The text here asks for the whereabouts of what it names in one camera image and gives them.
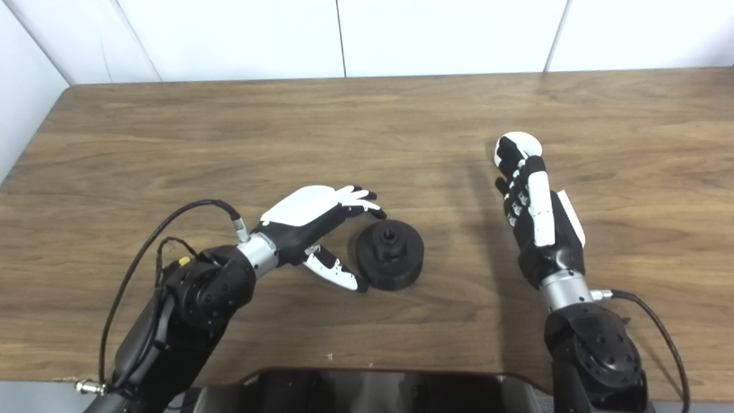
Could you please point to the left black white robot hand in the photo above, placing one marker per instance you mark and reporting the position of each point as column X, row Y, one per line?
column 298, row 209

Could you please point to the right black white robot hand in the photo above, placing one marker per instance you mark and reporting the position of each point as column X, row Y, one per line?
column 547, row 252

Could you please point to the round black plastic part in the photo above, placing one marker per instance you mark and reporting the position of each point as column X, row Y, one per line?
column 401, row 269

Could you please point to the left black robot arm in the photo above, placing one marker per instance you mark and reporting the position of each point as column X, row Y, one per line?
column 206, row 292

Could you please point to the black robot torso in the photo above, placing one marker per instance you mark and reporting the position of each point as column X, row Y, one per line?
column 373, row 393

